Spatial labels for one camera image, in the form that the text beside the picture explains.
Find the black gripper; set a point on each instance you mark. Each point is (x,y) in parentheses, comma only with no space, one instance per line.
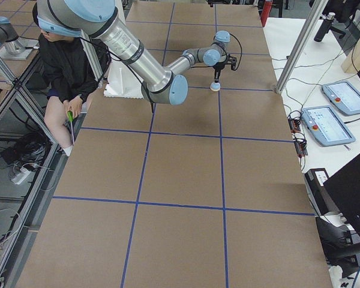
(218,71)

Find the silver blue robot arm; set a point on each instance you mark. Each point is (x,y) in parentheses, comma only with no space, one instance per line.
(100,20)

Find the red cylinder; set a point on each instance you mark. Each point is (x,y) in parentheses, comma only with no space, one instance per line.
(267,7)

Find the black bottle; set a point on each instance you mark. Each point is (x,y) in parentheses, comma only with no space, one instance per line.
(325,27)

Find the teach pendant near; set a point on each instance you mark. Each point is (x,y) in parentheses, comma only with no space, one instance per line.
(326,126)

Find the teach pendant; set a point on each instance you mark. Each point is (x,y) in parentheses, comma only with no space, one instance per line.
(344,96)
(326,126)

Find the teach pendant far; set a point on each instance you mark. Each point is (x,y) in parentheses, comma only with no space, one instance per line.
(344,96)

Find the black box on desk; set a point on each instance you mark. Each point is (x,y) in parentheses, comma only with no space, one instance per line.
(320,200)

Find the person in black shirt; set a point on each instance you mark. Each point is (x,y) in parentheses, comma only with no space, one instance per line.
(68,72)

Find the white power strip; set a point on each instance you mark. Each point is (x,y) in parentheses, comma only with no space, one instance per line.
(20,176)

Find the aluminium frame post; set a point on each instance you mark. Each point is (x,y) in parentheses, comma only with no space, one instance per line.
(307,28)

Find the white camera pedestal base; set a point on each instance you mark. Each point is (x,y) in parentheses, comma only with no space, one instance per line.
(122,82)

